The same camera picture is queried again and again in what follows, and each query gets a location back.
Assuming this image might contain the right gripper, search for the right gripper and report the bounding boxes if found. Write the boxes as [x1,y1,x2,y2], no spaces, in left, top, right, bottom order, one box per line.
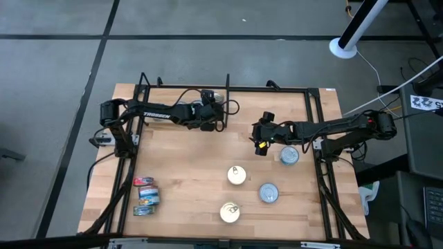
[251,120,298,156]

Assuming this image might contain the gold-lid pink salmon can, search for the gold-lid pink salmon can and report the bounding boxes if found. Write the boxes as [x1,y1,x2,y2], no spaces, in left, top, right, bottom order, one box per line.
[226,165,248,186]
[219,202,241,224]

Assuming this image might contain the blue red label salmon can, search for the blue red label salmon can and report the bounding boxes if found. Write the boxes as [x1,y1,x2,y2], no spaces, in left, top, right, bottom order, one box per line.
[137,185,159,197]

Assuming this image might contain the teal yellow label can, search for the teal yellow label can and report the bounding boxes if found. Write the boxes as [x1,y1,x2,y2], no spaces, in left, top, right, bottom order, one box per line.
[138,195,161,206]

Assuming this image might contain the wooden shelf board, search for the wooden shelf board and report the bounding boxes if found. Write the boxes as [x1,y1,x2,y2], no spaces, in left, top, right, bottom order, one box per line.
[143,90,226,131]

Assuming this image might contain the white green bag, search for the white green bag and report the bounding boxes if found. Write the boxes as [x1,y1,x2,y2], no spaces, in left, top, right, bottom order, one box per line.
[359,181,381,216]

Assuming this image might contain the white pole with round base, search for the white pole with round base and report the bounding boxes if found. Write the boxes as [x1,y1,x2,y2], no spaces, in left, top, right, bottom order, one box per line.
[328,0,390,59]

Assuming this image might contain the black power strip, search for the black power strip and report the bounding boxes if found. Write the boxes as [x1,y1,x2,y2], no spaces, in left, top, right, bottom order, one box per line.
[376,84,401,95]

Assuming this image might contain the black desk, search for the black desk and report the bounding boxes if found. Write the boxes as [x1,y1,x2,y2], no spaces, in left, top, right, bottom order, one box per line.
[366,171,443,249]

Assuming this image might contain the dark grey desk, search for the dark grey desk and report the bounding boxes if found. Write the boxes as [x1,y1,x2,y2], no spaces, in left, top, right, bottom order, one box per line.
[399,79,443,181]

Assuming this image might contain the white marker tag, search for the white marker tag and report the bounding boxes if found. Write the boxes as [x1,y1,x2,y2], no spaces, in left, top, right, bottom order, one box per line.
[410,94,443,112]

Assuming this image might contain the black keyboard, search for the black keyboard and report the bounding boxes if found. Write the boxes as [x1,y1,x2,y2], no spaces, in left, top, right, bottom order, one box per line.
[422,185,443,228]

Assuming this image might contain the grey furniture foot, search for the grey furniture foot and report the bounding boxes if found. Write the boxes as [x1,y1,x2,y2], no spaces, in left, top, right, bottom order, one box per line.
[0,147,27,163]

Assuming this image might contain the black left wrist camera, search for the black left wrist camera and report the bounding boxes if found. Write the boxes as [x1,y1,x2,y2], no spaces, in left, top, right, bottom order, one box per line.
[200,89,216,105]

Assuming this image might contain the black table frame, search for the black table frame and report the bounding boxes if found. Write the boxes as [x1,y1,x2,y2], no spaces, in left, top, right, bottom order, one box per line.
[79,82,370,249]

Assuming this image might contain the white bracket plate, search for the white bracket plate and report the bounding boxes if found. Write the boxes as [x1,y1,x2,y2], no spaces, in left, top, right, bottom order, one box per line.
[300,241,342,249]
[109,237,150,249]

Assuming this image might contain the thin white cable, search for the thin white cable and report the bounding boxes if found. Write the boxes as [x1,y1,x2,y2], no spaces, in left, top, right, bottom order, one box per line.
[355,50,392,117]

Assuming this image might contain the thick white cable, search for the thick white cable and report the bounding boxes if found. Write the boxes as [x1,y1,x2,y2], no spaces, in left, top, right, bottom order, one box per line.
[342,55,443,117]

